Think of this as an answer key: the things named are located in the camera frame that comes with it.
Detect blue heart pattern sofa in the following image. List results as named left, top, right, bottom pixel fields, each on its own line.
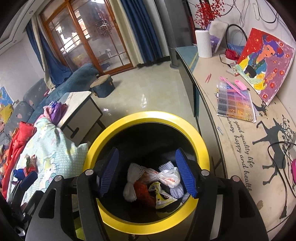
left=0, top=63, right=100, bottom=139

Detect purple clothing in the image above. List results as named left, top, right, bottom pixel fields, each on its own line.
left=43, top=100, right=68, bottom=126

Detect round blue stool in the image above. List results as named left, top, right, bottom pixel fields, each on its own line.
left=90, top=75, right=115, bottom=98

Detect small bead tray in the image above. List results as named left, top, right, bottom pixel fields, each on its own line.
left=228, top=62, right=241, bottom=76

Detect white coffee table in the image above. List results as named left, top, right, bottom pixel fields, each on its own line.
left=57, top=90, right=107, bottom=145

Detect light blue printed blanket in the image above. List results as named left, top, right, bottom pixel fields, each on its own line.
left=7, top=117, right=89, bottom=204

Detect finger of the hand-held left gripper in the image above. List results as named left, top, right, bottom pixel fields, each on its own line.
left=13, top=169, right=26, bottom=181
left=20, top=171, right=38, bottom=193

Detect wooden sliding glass door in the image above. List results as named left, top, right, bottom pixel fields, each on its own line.
left=39, top=0, right=136, bottom=76

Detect red blanket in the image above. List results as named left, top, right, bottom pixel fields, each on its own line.
left=1, top=122, right=37, bottom=193

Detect yellow country map poster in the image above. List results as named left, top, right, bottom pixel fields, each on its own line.
left=0, top=87, right=13, bottom=109

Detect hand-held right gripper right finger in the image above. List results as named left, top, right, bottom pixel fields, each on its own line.
left=174, top=148, right=270, bottom=241

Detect yellow snack wrapper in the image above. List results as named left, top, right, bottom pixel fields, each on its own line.
left=148, top=181, right=178, bottom=209

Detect basket with black handle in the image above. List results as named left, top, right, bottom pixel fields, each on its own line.
left=225, top=24, right=247, bottom=61

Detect bead organizer box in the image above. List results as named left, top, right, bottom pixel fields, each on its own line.
left=216, top=86, right=257, bottom=123

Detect foam fruit net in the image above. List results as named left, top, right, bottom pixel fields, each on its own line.
left=158, top=161, right=185, bottom=200
left=123, top=163, right=145, bottom=202

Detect silver tower air conditioner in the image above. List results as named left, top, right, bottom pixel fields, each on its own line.
left=163, top=0, right=193, bottom=70

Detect pink long tool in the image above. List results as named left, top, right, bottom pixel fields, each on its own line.
left=220, top=76, right=248, bottom=98

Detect orange wrapper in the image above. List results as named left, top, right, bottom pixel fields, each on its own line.
left=134, top=181, right=156, bottom=208

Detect colourful figure painting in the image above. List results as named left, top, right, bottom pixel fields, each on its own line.
left=236, top=28, right=295, bottom=106

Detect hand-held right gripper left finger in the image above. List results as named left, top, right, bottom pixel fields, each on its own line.
left=25, top=146, right=121, bottom=241

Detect white drawing board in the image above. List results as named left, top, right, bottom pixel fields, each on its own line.
left=207, top=22, right=229, bottom=55

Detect red berry branches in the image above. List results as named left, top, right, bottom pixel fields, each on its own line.
left=194, top=0, right=223, bottom=30

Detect yellow rimmed trash bin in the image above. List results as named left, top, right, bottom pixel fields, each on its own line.
left=82, top=111, right=210, bottom=233

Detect printed table mat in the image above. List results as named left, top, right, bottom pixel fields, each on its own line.
left=194, top=53, right=296, bottom=232

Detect yellow cushion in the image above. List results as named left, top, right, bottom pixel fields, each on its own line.
left=0, top=104, right=13, bottom=121

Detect television cabinet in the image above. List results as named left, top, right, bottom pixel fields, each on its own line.
left=174, top=45, right=296, bottom=232

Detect beige curtain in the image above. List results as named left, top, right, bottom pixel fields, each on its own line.
left=31, top=16, right=56, bottom=90

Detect blue curtain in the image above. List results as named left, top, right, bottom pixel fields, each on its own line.
left=25, top=20, right=73, bottom=86
left=120, top=0, right=163, bottom=65

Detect white ribbed vase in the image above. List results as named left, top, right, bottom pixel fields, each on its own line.
left=195, top=29, right=213, bottom=58

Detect pink small box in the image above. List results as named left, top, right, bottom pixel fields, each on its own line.
left=234, top=79, right=247, bottom=91

